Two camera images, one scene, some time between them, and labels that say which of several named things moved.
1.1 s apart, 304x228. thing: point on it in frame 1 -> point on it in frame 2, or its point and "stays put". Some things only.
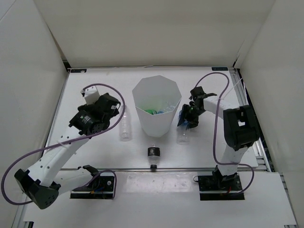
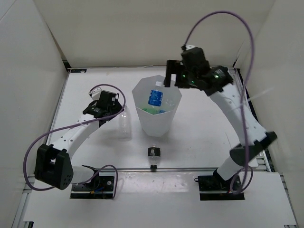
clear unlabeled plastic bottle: x=125 y=126 stays put
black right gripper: x=185 y=115 -> x=173 y=67
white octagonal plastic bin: x=156 y=98 stays put
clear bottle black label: x=153 y=157 stays put
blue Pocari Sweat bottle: x=183 y=134 -> x=156 y=95
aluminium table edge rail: x=141 y=169 stays put
